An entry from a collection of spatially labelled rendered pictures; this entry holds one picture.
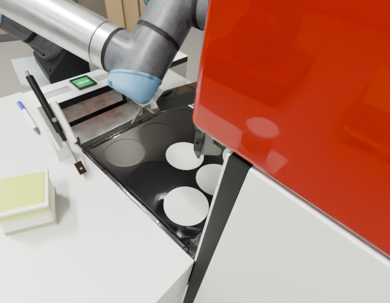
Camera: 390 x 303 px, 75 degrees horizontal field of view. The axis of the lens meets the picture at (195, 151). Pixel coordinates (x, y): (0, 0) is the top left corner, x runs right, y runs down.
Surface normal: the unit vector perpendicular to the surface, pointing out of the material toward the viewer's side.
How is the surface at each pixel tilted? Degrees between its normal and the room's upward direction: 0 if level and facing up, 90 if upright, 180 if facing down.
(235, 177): 90
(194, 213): 0
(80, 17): 22
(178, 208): 0
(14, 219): 90
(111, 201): 0
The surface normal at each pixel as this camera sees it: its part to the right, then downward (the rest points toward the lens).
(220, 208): -0.66, 0.47
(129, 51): -0.11, -0.08
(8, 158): 0.12, -0.70
